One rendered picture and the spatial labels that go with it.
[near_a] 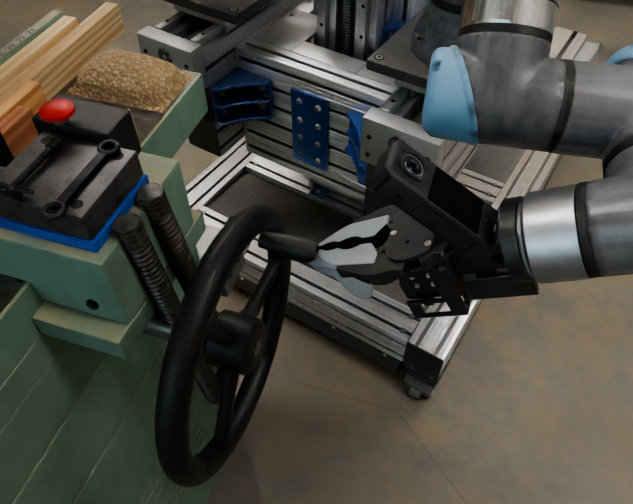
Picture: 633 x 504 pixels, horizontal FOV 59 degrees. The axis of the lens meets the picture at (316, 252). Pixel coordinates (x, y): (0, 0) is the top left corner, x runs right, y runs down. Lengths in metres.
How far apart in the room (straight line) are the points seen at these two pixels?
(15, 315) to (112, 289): 0.11
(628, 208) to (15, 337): 0.52
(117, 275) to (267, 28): 0.85
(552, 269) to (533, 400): 1.11
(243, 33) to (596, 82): 0.85
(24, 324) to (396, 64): 0.67
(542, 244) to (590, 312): 1.32
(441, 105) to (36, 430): 0.51
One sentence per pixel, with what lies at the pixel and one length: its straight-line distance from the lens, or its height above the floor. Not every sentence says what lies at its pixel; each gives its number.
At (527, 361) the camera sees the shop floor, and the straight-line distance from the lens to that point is 1.61.
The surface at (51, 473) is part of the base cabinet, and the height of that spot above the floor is 0.68.
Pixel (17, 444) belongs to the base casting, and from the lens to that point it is 0.66.
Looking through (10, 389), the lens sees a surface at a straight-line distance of 0.62.
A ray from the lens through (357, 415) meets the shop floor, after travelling 1.45.
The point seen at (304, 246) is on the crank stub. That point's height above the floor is 0.92.
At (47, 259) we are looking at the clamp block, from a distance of 0.53.
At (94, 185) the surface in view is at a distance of 0.50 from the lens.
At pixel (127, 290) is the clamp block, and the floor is 0.91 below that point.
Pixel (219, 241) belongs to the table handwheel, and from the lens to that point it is 0.49.
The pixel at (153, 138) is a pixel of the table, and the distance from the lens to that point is 0.71.
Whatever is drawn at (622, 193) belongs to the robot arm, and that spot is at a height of 1.04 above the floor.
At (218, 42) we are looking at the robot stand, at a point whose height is 0.76.
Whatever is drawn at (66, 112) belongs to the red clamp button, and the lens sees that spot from 0.55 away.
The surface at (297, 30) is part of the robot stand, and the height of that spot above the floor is 0.73.
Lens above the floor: 1.31
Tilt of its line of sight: 49 degrees down
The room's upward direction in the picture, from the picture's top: straight up
